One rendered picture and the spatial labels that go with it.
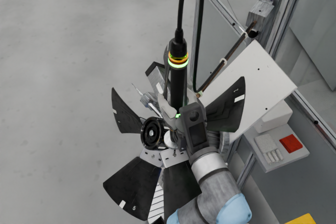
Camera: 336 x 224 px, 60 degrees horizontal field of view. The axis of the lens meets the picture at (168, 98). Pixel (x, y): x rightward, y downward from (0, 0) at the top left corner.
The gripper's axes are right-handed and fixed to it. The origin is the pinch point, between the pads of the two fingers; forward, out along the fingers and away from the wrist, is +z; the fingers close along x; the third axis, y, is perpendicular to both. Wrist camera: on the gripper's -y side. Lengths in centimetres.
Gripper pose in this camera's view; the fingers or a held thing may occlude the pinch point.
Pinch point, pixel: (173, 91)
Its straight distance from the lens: 77.1
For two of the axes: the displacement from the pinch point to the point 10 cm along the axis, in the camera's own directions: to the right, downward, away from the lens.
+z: -3.6, -7.4, 5.7
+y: 0.0, 6.1, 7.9
